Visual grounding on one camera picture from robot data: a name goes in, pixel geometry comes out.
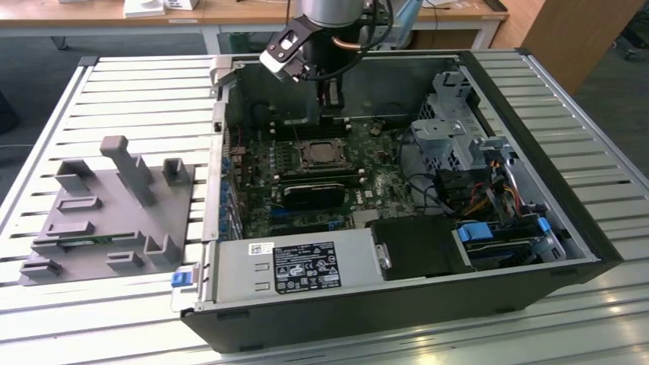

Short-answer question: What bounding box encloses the metal socket cover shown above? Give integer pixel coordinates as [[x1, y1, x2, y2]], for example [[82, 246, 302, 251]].
[[298, 139, 354, 170]]

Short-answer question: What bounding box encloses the hard disk in blue carrier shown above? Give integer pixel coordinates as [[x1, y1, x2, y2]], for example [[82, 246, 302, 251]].
[[454, 221, 546, 267]]

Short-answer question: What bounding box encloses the small silver heatsink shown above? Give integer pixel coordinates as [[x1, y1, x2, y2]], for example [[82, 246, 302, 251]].
[[351, 211, 382, 230]]

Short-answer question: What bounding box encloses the silver CPU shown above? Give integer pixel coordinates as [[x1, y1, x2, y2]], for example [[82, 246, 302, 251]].
[[309, 142, 341, 165]]

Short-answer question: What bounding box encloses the silver power supply unit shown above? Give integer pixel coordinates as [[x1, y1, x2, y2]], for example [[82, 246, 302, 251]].
[[194, 227, 385, 312]]

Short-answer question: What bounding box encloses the grey parts rack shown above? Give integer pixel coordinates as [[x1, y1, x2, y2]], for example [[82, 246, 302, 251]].
[[17, 135, 197, 286]]

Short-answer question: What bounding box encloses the coloured wire bundle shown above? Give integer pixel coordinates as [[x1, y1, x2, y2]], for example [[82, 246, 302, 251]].
[[469, 159, 523, 220]]

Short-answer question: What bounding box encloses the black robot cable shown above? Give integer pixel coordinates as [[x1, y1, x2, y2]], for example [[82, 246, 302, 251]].
[[303, 0, 401, 81]]

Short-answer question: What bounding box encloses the black white-rimmed wrist camera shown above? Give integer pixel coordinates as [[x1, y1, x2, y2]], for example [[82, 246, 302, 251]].
[[257, 14, 315, 83]]

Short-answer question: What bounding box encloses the silver metal drive cage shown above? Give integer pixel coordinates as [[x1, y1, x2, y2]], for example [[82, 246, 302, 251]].
[[409, 70, 514, 174]]

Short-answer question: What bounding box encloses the copper tube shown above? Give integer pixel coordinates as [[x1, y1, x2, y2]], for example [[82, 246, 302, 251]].
[[329, 35, 362, 52]]

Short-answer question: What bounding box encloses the wooden cabinet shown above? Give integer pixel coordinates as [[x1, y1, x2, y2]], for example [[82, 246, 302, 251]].
[[490, 0, 641, 96]]

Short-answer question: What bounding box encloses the green RAM stick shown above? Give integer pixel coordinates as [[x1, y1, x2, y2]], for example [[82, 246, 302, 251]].
[[56, 234, 117, 245]]

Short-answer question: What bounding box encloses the wooden desk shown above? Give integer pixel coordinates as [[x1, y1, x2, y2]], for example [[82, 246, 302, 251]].
[[0, 0, 511, 54]]

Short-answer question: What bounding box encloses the black graphics card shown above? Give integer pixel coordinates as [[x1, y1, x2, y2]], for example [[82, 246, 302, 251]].
[[279, 181, 346, 211]]

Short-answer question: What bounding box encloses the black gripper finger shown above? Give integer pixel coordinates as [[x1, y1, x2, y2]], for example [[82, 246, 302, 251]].
[[315, 75, 346, 129]]

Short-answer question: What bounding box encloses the black office chair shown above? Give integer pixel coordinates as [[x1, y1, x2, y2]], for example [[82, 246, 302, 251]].
[[618, 22, 649, 62]]

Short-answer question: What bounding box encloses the black open PC case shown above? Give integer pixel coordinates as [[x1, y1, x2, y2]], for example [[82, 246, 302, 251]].
[[179, 47, 625, 354]]

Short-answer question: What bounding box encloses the CPU socket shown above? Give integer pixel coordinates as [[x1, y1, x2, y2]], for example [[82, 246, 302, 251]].
[[295, 138, 355, 172]]

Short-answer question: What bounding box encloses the black plastic shroud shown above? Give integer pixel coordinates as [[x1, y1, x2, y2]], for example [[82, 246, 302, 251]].
[[367, 218, 481, 282]]

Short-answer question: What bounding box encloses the green motherboard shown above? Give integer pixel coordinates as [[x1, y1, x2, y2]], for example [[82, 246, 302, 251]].
[[225, 120, 425, 239]]

